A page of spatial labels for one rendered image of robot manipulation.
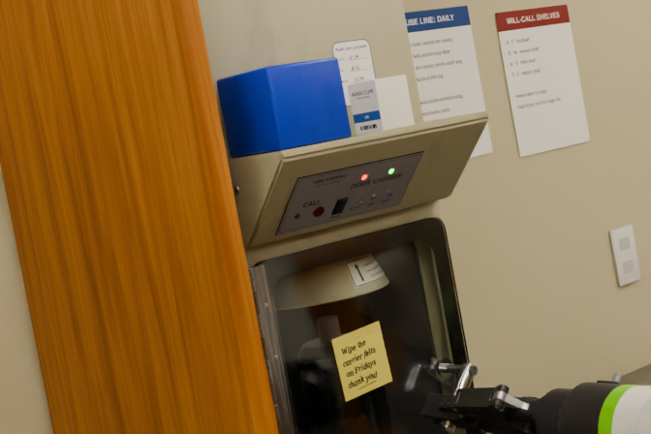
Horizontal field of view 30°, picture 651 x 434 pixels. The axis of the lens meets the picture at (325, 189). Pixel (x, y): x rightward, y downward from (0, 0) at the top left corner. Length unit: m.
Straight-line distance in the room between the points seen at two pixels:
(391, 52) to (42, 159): 0.46
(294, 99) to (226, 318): 0.24
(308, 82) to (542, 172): 1.12
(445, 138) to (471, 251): 0.79
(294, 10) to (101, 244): 0.36
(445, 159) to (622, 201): 1.11
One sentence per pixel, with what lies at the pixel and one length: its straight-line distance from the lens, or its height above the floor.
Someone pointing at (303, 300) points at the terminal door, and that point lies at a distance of 1.41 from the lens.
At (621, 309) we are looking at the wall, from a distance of 2.53.
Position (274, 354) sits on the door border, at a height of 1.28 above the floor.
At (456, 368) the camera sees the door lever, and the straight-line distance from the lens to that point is 1.53.
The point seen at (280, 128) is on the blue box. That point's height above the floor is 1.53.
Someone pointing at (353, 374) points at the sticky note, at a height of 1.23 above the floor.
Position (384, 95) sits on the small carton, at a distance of 1.41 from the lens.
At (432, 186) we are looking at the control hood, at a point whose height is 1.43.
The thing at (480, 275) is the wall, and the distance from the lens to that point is 2.23.
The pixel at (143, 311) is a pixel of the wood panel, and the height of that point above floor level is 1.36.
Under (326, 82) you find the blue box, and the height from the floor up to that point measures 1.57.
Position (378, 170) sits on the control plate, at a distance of 1.40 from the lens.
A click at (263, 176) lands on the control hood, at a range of 1.30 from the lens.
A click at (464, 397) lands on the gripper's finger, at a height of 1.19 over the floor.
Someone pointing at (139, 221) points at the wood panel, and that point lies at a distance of 1.38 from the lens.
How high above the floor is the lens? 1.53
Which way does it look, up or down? 3 degrees down
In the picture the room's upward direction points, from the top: 10 degrees counter-clockwise
